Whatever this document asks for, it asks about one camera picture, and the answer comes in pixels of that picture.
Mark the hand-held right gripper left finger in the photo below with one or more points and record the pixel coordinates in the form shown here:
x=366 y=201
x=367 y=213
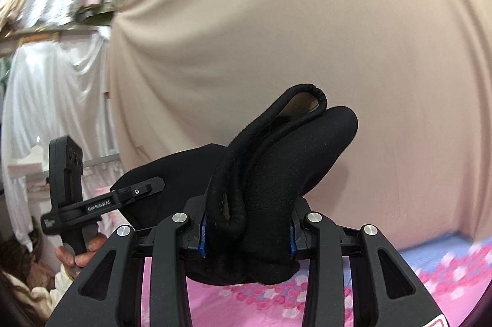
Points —
x=202 y=236

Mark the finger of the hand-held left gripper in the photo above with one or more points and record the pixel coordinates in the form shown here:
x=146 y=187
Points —
x=138 y=189

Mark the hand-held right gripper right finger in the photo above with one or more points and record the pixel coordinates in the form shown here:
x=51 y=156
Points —
x=293 y=240

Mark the black pants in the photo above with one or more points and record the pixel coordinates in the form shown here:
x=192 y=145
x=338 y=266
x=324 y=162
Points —
x=288 y=165

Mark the person's left hand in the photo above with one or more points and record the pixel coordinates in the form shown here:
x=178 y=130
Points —
x=92 y=244

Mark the pink blue floral bed sheet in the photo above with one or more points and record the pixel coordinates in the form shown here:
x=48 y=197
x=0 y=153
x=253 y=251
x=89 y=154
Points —
x=238 y=306

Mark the white satin curtain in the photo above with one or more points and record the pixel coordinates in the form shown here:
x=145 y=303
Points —
x=50 y=92

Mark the beige curtain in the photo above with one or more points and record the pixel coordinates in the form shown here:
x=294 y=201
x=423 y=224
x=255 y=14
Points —
x=269 y=23

